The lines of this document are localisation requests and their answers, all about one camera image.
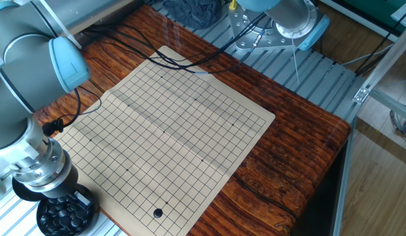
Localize beige Go board mat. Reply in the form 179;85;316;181
43;45;276;236

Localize white cable strap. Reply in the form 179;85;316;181
38;0;83;50

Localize thin white cord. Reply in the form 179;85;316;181
290;37;301;85

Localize black bowl of stones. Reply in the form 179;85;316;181
36;182;99;236

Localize aluminium frame beam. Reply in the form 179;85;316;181
369;88;406;121
352;29;406;106
331;116;357;236

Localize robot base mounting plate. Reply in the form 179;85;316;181
228;3;321;52

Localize black cable angled plug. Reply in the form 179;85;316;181
41;87;102;137

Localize dark blue towel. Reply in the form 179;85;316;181
162;0;223;30

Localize black cable grey sleeve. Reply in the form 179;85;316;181
84;12;272;75

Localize grey cable coil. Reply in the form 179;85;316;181
388;105;406;148

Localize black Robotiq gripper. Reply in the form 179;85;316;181
38;163;92;207

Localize thick black cable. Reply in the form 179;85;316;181
84;12;272;71

